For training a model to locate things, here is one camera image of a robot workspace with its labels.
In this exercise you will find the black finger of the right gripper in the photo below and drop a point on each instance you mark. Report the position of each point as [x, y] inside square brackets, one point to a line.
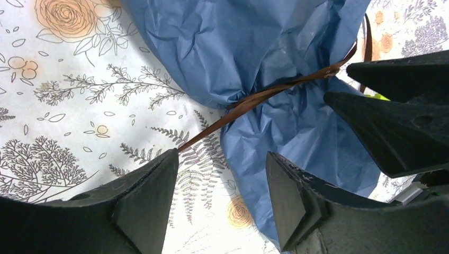
[402, 138]

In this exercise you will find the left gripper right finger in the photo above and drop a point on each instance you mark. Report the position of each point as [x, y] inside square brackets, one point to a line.
[314, 216]

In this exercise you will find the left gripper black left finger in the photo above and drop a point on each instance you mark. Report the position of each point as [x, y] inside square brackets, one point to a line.
[127, 215]

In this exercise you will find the brown ribbon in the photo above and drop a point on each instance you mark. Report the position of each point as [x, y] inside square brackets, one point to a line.
[246, 104]

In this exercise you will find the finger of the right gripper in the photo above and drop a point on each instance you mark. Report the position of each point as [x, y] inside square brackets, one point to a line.
[404, 79]

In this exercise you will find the blue wrapping paper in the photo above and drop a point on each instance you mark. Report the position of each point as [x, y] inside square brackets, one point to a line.
[219, 52]

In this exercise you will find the colourful toy brick block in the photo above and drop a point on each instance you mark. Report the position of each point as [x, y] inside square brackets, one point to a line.
[377, 96]

